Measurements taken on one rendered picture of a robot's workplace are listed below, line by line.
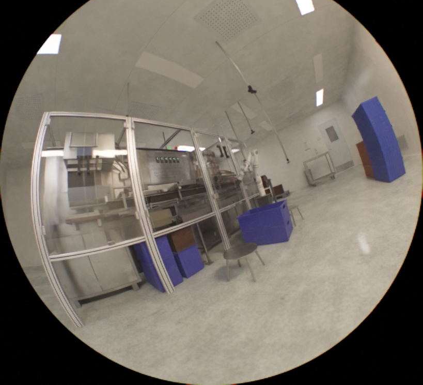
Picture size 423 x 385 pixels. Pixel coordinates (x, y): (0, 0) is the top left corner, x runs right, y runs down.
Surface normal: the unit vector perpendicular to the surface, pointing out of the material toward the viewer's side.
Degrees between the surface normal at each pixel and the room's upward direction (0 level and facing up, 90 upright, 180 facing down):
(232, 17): 180
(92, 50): 180
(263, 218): 90
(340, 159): 90
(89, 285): 90
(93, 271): 90
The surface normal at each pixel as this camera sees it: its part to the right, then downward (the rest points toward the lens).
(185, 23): 0.29, 0.94
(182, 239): 0.70, -0.34
